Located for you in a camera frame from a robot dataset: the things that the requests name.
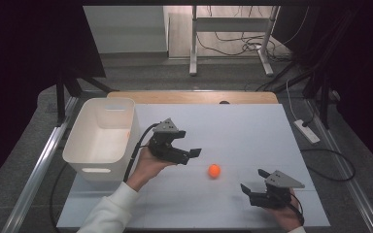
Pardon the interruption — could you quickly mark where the black metal stand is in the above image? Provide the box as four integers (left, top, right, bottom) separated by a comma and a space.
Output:
254, 56, 342, 131
55, 62, 119, 128

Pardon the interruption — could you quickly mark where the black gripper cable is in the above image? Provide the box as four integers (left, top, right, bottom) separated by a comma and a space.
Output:
288, 193, 306, 226
122, 122, 161, 183

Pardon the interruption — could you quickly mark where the white plastic bin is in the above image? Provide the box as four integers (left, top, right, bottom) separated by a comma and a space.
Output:
61, 97, 142, 183

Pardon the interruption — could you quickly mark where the person's right hand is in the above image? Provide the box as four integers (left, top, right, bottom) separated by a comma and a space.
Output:
265, 189, 304, 233

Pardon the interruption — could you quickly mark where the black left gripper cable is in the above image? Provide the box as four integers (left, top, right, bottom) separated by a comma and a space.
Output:
122, 122, 161, 183

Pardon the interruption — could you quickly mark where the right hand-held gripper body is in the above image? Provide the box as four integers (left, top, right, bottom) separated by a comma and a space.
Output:
249, 170, 306, 210

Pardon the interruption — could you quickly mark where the person's left hand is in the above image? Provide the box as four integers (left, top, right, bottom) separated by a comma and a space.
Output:
125, 148, 178, 193

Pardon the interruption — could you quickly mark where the orange ball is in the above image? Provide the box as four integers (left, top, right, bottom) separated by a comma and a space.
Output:
207, 163, 222, 180

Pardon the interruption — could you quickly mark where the white panel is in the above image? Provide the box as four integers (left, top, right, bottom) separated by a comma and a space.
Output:
83, 5, 170, 54

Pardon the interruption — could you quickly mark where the white metal stand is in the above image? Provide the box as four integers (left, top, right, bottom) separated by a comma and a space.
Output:
188, 5, 282, 78

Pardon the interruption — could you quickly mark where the wooden board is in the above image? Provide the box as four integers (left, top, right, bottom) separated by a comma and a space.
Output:
106, 90, 279, 106

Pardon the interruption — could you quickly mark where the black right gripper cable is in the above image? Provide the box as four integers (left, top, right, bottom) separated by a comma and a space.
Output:
288, 193, 306, 226

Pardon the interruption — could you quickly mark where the tangle of black floor cables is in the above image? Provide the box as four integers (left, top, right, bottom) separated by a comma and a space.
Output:
196, 6, 310, 63

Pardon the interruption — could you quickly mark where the aluminium floor rail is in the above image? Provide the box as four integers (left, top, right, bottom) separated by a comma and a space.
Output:
305, 97, 373, 233
0, 96, 80, 233

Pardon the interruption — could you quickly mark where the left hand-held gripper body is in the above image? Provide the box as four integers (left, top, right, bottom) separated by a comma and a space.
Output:
148, 117, 191, 166

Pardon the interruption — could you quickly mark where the white power strip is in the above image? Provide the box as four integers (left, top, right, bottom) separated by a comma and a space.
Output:
292, 118, 322, 145

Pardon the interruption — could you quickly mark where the black floor cable loop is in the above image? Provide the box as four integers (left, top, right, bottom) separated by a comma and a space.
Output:
300, 148, 356, 183

